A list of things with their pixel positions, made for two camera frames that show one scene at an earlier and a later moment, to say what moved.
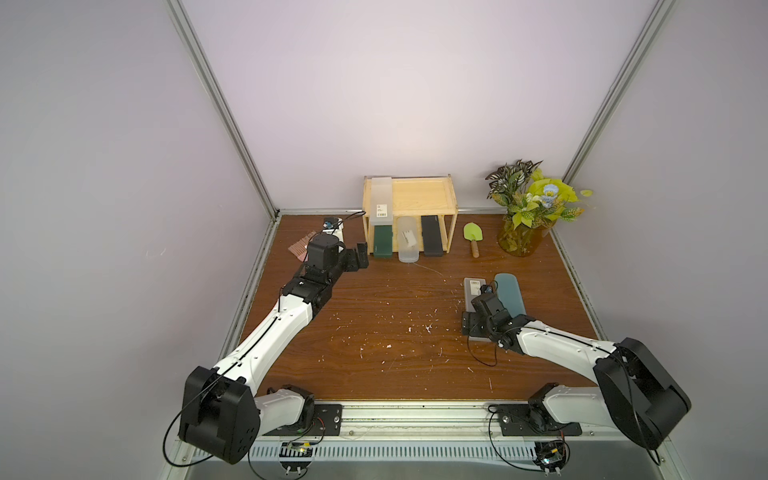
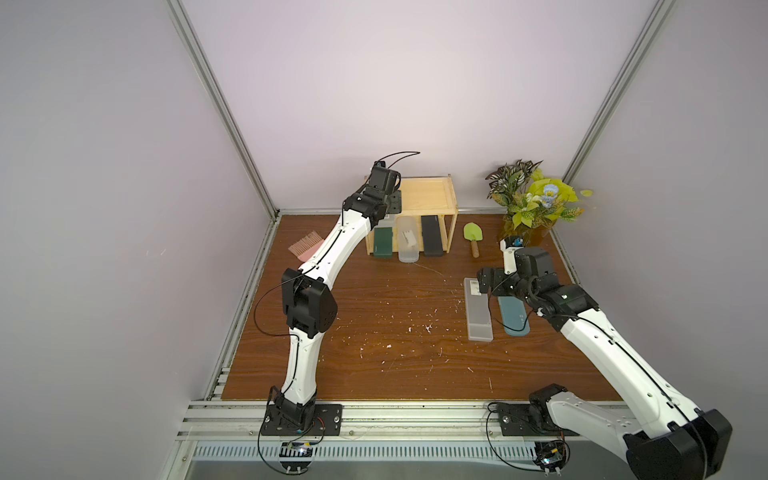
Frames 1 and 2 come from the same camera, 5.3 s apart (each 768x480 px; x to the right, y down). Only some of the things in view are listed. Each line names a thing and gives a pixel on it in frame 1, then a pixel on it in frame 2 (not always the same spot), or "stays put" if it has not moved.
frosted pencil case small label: x=472 y=289 stays put
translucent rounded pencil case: x=408 y=239 stays put
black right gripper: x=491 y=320 -> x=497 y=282
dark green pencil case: x=383 y=241 stays put
